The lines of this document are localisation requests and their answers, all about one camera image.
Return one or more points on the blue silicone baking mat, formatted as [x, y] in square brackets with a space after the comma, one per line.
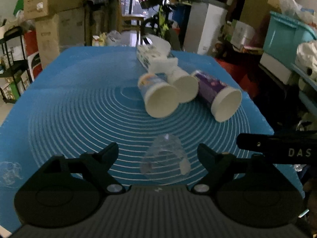
[87, 98]

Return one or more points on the wooden chair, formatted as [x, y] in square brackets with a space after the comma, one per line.
[127, 21]

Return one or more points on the white carton box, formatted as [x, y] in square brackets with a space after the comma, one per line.
[243, 34]

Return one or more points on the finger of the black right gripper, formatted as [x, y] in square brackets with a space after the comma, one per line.
[289, 148]

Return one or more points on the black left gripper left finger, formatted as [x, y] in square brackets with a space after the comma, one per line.
[66, 191]

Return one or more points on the tall brown cardboard box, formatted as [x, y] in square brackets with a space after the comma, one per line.
[256, 13]

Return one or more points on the lower cardboard box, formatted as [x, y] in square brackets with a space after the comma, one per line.
[59, 32]

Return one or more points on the tissue pack with white tissue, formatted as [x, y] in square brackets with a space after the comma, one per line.
[156, 57]

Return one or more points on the teal plastic storage bin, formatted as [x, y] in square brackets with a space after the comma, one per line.
[284, 35]

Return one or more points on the blue patterned paper cup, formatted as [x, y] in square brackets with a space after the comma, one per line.
[160, 98]

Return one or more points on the bicycle with basket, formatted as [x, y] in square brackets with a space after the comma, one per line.
[159, 24]

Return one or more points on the white cabinet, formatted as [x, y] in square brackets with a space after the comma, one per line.
[203, 28]

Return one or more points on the purple paper cup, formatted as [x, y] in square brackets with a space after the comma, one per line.
[222, 99]

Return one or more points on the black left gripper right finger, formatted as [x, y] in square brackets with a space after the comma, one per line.
[249, 191]

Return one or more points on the clear plastic cup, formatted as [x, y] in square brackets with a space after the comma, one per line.
[165, 161]

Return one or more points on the black metal shelf rack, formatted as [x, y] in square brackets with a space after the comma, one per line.
[17, 71]

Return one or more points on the white paper cup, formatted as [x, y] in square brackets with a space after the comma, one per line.
[186, 84]

